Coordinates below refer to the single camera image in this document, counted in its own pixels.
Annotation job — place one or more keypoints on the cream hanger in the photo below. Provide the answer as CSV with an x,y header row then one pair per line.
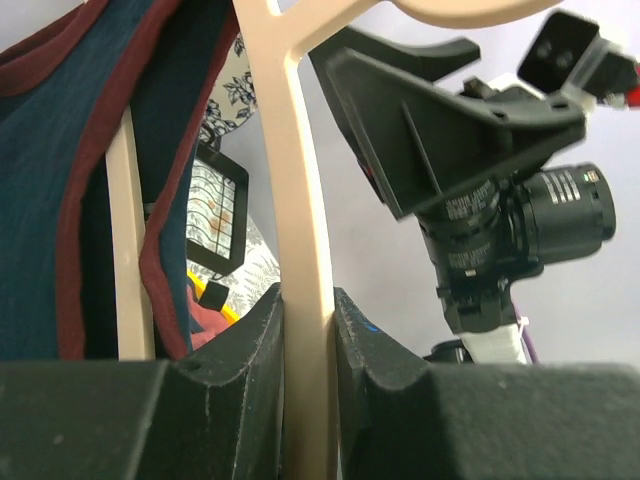
x,y
275,40

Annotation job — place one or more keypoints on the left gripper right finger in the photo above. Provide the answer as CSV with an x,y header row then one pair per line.
x,y
402,417

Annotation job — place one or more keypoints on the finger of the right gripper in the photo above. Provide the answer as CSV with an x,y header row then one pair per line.
x,y
429,62

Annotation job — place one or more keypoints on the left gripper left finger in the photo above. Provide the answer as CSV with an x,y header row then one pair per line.
x,y
216,414

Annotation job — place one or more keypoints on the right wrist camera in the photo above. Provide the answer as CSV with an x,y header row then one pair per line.
x,y
570,64

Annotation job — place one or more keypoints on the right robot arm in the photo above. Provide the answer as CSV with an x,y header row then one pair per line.
x,y
490,330

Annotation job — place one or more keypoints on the yellow plastic tray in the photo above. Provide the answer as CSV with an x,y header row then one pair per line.
x,y
213,296

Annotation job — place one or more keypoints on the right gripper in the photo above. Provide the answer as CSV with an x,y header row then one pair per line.
x,y
475,171

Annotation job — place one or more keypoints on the navy tank top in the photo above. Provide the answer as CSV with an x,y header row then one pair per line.
x,y
64,90

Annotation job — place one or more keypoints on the red tank top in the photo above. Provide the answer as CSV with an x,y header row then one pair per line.
x,y
204,323

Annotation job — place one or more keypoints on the black wire dish rack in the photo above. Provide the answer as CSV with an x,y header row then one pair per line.
x,y
217,214

